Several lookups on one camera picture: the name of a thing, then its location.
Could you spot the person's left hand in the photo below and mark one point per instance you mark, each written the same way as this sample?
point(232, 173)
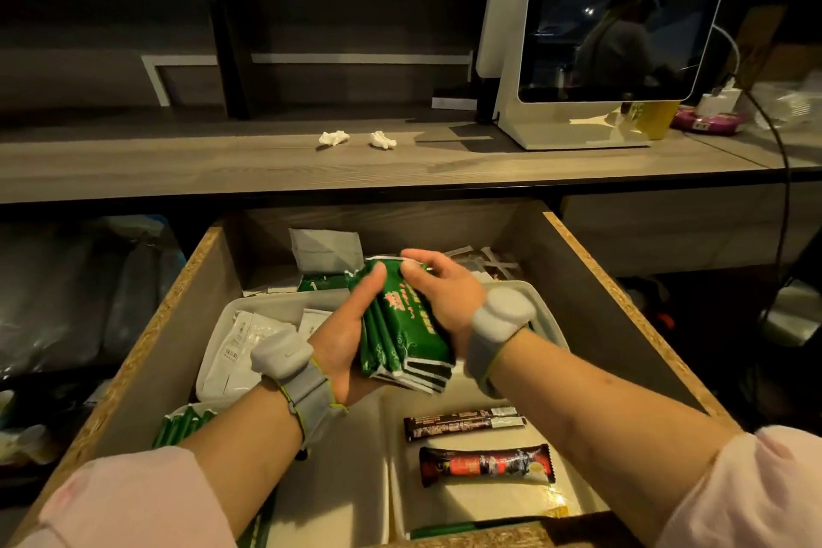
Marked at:
point(337, 342)

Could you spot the person's right hand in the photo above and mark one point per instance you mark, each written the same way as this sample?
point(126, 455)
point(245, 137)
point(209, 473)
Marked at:
point(459, 300)

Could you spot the person's left thumb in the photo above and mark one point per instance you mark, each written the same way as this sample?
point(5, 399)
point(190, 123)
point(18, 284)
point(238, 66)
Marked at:
point(371, 287)

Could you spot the person's right thumb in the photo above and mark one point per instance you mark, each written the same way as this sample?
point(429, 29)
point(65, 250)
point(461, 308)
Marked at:
point(435, 315)

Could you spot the bundle of green packets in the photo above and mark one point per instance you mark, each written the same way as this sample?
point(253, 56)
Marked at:
point(401, 335)

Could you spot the person's left forearm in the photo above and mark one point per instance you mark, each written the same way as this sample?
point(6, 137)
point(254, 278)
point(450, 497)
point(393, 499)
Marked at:
point(250, 445)

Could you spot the person's right forearm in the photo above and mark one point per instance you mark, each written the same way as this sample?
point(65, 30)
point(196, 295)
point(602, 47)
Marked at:
point(597, 413)

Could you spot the green flat packet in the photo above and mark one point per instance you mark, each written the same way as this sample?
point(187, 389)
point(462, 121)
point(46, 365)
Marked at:
point(324, 283)

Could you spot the grey foil packet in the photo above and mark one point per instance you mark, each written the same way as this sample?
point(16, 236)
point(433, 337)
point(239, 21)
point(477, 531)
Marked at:
point(324, 251)

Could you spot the grey right wrist tracker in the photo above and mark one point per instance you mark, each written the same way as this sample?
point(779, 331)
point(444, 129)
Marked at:
point(498, 319)

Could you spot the grey wrist tracker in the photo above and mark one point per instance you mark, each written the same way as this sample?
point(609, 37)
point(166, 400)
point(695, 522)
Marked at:
point(302, 384)
point(498, 319)

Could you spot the pile of white stick sachets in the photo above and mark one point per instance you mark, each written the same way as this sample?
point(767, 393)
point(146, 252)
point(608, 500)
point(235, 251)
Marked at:
point(491, 262)

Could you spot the dark brown stick sachet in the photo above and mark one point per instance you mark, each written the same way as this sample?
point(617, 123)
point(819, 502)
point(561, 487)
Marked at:
point(459, 416)
point(465, 428)

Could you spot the grey left wrist tracker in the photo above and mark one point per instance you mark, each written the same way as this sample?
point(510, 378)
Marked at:
point(302, 384)

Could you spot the crumpled white tissue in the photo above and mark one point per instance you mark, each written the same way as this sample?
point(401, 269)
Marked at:
point(333, 138)
point(383, 140)

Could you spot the white printed sachet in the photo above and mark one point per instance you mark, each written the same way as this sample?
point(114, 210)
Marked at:
point(237, 352)

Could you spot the red black snack bar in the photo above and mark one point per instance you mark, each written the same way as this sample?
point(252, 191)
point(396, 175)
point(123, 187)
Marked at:
point(488, 465)

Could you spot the white plastic divided tray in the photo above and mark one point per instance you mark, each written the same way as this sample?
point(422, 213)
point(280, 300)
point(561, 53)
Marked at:
point(347, 477)

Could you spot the green pen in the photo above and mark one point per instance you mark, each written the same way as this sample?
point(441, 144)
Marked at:
point(443, 529)

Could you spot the wooden drawer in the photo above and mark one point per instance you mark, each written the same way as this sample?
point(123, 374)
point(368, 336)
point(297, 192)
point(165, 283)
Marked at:
point(148, 348)

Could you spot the row of green stick packets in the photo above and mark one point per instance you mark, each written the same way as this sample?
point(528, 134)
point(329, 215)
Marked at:
point(183, 425)

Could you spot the dark wooden shelf unit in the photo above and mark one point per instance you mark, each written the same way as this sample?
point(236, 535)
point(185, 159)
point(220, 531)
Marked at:
point(321, 21)

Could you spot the grey plastic bags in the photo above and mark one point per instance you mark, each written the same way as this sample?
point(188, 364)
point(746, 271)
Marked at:
point(77, 290)

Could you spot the yellow cup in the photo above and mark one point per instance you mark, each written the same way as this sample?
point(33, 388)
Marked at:
point(656, 119)

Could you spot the pink left sleeve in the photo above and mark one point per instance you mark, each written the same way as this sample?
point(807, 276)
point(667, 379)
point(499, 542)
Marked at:
point(128, 502)

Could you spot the pink sleeve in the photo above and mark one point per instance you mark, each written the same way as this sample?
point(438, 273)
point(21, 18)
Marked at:
point(751, 496)
point(128, 502)

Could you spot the pink snack package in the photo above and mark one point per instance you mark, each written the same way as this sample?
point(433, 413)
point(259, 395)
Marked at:
point(706, 122)

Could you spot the white point-of-sale terminal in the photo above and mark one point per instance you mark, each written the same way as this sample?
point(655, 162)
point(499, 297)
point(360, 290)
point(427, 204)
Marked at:
point(610, 14)

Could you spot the white charger plug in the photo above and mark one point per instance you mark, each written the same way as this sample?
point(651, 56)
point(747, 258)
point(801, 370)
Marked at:
point(718, 102)

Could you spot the pink right sleeve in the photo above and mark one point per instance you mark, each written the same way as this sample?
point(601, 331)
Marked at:
point(751, 496)

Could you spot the clear plastic bag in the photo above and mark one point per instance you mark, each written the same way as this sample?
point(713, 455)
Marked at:
point(787, 101)

